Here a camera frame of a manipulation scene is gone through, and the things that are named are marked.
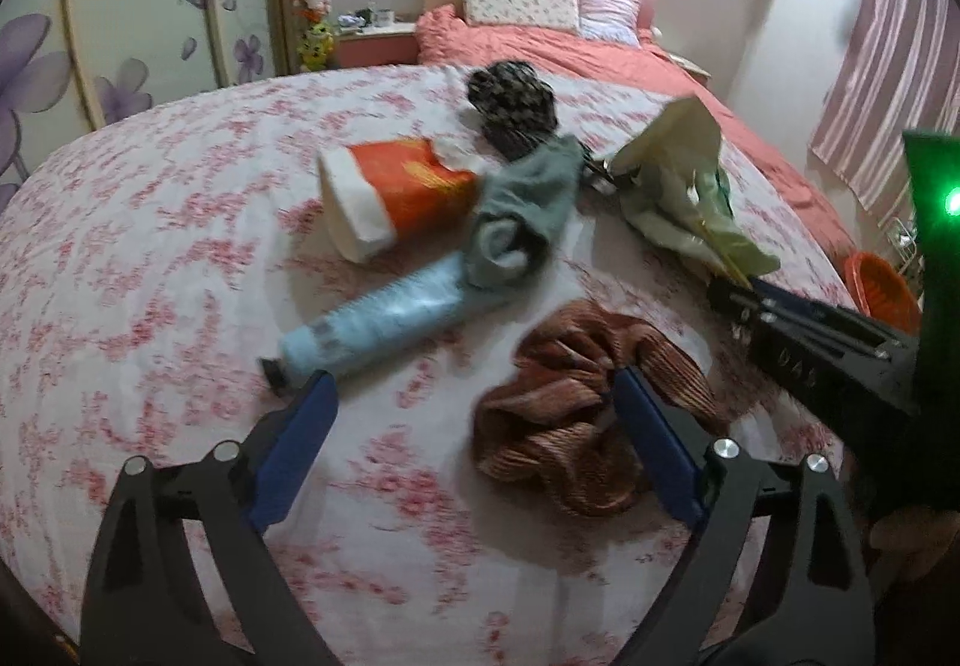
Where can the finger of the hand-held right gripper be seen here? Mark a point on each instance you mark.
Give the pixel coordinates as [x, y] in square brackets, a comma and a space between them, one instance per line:
[757, 325]
[810, 310]

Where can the orange plastic basket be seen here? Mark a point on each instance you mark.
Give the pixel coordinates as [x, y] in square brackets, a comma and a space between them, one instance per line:
[877, 287]

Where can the person's right hand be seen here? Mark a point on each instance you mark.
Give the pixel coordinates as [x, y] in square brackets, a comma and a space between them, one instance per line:
[919, 546]

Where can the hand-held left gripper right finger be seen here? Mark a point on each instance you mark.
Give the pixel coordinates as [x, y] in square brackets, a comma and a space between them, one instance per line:
[660, 445]

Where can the brown pleated scrunchie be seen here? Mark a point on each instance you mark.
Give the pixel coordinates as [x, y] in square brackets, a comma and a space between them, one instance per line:
[555, 411]

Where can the light blue tube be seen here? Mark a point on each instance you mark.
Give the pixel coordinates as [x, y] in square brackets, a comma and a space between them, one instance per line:
[382, 325]

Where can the pink nightstand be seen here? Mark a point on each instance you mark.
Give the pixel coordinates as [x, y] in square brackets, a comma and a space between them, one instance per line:
[375, 47]

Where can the pink striped pillow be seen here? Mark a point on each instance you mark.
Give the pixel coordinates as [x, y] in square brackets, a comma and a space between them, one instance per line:
[609, 12]

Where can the floral pillow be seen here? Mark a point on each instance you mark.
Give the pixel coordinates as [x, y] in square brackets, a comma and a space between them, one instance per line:
[517, 0]

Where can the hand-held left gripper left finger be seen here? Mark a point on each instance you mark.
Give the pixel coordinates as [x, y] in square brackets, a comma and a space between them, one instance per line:
[300, 441]

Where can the black floral scrunchie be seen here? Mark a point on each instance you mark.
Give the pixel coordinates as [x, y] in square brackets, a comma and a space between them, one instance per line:
[510, 85]

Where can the grey-green sock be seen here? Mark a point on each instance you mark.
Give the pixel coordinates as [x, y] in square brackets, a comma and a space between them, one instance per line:
[525, 208]

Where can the pale green plastic bag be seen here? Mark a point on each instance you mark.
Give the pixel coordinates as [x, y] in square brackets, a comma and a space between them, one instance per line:
[675, 186]

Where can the pink floral bedspread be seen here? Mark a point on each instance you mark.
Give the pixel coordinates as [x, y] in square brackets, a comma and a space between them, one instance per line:
[187, 261]

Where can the wooden bedside table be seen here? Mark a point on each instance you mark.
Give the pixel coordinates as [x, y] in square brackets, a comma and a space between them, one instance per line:
[690, 66]

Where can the coral duvet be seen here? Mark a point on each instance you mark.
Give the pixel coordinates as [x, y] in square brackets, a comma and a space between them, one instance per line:
[600, 52]

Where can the pink striped curtain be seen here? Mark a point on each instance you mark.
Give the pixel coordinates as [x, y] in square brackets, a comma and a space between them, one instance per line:
[877, 73]

